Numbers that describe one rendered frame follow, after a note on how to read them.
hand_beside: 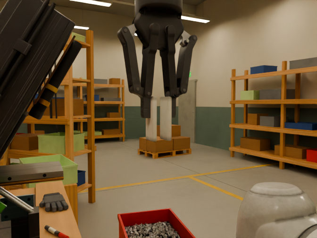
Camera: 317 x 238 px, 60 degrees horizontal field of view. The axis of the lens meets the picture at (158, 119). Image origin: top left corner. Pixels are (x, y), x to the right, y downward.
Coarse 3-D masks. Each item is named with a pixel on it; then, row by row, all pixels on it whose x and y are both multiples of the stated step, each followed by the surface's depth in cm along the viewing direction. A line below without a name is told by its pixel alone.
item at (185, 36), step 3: (183, 33) 45; (186, 33) 45; (180, 36) 45; (183, 36) 45; (186, 36) 45; (189, 36) 45; (180, 39) 46; (183, 39) 45; (186, 39) 44; (180, 42) 45; (183, 42) 45; (186, 42) 45; (183, 45) 45
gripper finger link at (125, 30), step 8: (120, 32) 40; (128, 32) 40; (120, 40) 42; (128, 40) 40; (128, 48) 40; (128, 56) 41; (136, 56) 41; (128, 64) 41; (136, 64) 41; (128, 72) 42; (136, 72) 41; (128, 80) 43; (136, 80) 41; (128, 88) 43; (136, 88) 41
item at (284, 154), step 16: (304, 64) 516; (256, 96) 635; (272, 96) 585; (288, 96) 573; (256, 128) 614; (272, 128) 576; (288, 128) 547; (304, 128) 522; (240, 144) 675; (256, 144) 631; (288, 144) 588; (288, 160) 543; (304, 160) 524
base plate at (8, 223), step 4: (0, 216) 107; (0, 220) 103; (0, 224) 100; (4, 224) 100; (8, 224) 100; (0, 228) 97; (4, 228) 97; (8, 228) 97; (0, 232) 94; (4, 232) 94; (8, 232) 94; (0, 236) 91; (4, 236) 91; (8, 236) 91
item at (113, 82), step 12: (84, 84) 902; (96, 84) 924; (108, 84) 944; (36, 96) 844; (96, 96) 932; (84, 120) 907; (96, 120) 925; (108, 120) 945; (36, 132) 853; (84, 132) 959; (96, 132) 936; (108, 132) 960; (120, 132) 977
